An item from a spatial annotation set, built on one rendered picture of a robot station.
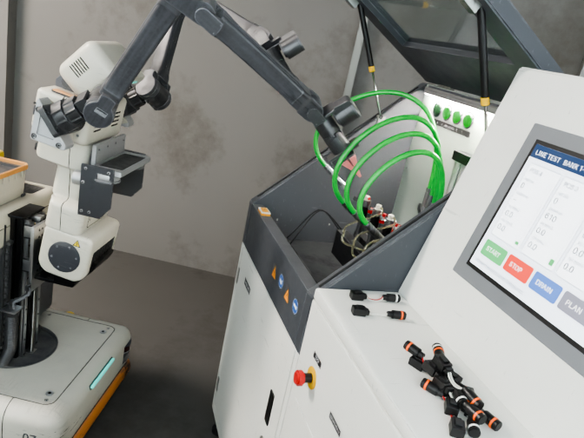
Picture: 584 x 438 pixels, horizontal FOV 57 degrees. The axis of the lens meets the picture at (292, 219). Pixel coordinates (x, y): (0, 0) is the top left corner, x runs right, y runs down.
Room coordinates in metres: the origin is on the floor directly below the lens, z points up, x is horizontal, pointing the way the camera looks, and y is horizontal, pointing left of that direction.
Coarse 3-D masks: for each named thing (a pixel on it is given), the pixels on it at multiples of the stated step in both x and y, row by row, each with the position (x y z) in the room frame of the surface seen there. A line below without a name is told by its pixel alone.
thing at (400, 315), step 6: (354, 306) 1.06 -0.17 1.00; (360, 306) 1.06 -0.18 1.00; (354, 312) 1.05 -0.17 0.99; (360, 312) 1.05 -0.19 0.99; (366, 312) 1.05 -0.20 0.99; (390, 312) 1.07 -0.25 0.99; (396, 312) 1.07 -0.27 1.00; (402, 312) 1.08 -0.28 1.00; (396, 318) 1.07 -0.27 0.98; (402, 318) 1.07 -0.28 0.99
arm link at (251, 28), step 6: (222, 6) 1.93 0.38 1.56; (228, 12) 1.90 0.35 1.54; (234, 12) 1.89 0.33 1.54; (234, 18) 1.88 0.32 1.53; (240, 18) 1.87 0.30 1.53; (240, 24) 1.85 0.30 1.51; (246, 24) 1.84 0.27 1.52; (252, 24) 1.83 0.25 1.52; (246, 30) 1.82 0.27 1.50; (252, 30) 1.81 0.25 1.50; (258, 30) 1.80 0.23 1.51; (252, 36) 1.79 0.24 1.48; (270, 36) 1.78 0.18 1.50
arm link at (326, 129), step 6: (330, 120) 1.52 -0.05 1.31; (336, 120) 1.52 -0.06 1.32; (318, 126) 1.52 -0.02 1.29; (324, 126) 1.52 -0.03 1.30; (330, 126) 1.52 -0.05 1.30; (336, 126) 1.53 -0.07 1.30; (318, 132) 1.54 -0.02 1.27; (324, 132) 1.52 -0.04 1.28; (330, 132) 1.52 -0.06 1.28; (324, 138) 1.53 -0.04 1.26
